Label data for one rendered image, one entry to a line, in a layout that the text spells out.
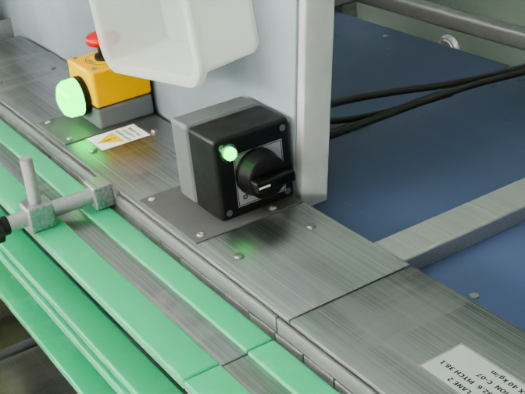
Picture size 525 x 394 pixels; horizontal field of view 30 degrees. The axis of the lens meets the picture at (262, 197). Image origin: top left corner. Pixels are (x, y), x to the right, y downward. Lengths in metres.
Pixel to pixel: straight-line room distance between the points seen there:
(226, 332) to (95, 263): 0.17
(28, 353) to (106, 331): 0.41
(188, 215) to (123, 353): 0.14
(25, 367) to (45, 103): 0.34
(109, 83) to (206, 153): 0.27
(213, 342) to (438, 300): 0.18
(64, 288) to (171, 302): 0.21
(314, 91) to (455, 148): 0.23
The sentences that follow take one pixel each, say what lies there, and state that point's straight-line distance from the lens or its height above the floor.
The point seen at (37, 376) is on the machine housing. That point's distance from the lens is 1.29.
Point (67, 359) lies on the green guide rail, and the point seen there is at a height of 0.95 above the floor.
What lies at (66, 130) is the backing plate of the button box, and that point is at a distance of 1.14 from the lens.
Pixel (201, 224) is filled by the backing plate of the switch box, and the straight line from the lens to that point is 0.88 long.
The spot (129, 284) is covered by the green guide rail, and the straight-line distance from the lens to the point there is 0.85.
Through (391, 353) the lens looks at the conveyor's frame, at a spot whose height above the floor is 0.85.
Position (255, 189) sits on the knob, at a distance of 0.85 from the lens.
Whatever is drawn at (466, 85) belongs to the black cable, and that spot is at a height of 0.48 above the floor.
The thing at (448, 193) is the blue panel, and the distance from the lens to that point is 0.95.
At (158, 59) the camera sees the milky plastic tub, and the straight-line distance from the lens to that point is 0.98.
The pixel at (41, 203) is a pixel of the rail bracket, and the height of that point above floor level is 0.95.
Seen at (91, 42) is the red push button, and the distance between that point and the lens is 1.12.
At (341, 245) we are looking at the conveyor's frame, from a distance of 0.83.
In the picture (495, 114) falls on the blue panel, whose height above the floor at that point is 0.45.
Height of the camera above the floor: 1.20
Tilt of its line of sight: 27 degrees down
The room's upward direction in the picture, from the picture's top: 111 degrees counter-clockwise
